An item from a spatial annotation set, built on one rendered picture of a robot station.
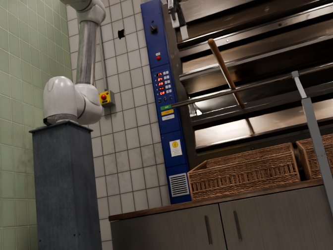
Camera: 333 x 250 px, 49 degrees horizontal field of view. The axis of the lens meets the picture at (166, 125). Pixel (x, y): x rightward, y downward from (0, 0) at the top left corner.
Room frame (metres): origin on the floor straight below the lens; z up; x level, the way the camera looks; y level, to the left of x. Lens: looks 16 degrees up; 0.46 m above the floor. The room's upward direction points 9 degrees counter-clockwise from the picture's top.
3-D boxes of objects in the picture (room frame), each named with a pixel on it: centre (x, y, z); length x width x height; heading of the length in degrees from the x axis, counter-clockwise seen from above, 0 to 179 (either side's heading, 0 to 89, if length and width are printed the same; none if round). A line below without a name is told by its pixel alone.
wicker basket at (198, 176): (2.08, -0.40, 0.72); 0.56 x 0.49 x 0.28; 72
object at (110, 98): (2.56, 0.41, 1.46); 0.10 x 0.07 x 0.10; 73
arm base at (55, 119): (1.68, 0.51, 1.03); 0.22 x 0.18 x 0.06; 163
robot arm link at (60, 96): (1.71, 0.50, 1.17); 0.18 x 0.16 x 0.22; 160
